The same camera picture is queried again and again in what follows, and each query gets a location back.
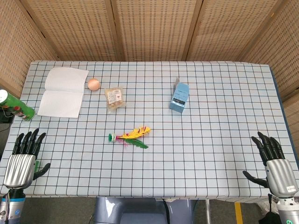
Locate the colourful feather shuttlecock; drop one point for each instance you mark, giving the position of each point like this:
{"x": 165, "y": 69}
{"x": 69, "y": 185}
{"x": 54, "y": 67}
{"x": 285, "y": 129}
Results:
{"x": 129, "y": 138}

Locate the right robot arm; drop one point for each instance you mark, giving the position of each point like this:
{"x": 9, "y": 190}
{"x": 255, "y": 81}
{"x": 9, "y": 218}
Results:
{"x": 286, "y": 210}

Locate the clear snack packet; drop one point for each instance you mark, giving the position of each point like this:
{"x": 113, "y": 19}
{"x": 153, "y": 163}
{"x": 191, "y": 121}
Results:
{"x": 114, "y": 96}

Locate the bamboo folding screen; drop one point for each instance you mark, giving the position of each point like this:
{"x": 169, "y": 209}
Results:
{"x": 149, "y": 29}

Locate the brown egg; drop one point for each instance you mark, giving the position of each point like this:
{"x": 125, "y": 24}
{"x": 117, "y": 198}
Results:
{"x": 94, "y": 84}

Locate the green chips can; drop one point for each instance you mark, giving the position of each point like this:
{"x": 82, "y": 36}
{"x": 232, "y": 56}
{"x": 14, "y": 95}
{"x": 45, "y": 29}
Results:
{"x": 15, "y": 107}

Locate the blue carton box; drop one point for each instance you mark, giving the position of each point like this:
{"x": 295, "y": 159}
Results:
{"x": 180, "y": 99}

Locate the open white notebook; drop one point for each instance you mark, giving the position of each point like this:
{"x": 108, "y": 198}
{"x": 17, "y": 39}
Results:
{"x": 63, "y": 92}

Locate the blue checkered tablecloth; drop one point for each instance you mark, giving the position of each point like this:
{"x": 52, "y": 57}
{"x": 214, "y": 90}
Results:
{"x": 149, "y": 130}

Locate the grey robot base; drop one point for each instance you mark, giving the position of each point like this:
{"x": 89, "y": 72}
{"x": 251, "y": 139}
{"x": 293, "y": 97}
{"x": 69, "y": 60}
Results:
{"x": 143, "y": 211}

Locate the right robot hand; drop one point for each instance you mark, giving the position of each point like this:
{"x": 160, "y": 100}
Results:
{"x": 279, "y": 173}

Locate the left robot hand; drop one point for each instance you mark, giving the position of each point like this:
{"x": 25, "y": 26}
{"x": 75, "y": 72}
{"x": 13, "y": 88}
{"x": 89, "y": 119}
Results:
{"x": 19, "y": 166}

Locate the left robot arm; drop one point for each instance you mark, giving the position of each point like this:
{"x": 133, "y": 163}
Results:
{"x": 11, "y": 207}

